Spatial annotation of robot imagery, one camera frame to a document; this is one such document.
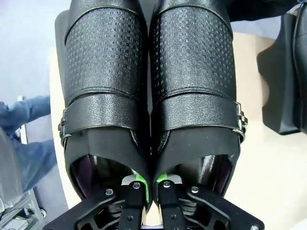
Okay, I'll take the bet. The black plain leather shoe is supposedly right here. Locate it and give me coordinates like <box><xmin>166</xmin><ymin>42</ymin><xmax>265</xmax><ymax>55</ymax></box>
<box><xmin>256</xmin><ymin>11</ymin><xmax>307</xmax><ymax>135</ymax></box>

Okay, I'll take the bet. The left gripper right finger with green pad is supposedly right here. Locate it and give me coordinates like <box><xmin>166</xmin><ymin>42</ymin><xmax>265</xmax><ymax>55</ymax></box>
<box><xmin>153</xmin><ymin>176</ymin><xmax>264</xmax><ymax>230</ymax></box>

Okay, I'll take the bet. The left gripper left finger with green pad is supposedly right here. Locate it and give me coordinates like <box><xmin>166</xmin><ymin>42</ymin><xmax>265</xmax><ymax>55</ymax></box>
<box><xmin>44</xmin><ymin>181</ymin><xmax>151</xmax><ymax>230</ymax></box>

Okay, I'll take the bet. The person's leg in blue jeans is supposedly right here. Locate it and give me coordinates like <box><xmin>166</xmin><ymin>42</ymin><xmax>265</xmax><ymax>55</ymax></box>
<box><xmin>0</xmin><ymin>95</ymin><xmax>58</xmax><ymax>192</ymax></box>

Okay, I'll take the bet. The black leather buckle shoe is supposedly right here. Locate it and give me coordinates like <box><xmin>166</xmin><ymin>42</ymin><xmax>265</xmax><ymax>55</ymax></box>
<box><xmin>147</xmin><ymin>0</ymin><xmax>249</xmax><ymax>211</ymax></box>
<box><xmin>54</xmin><ymin>0</ymin><xmax>154</xmax><ymax>211</ymax></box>

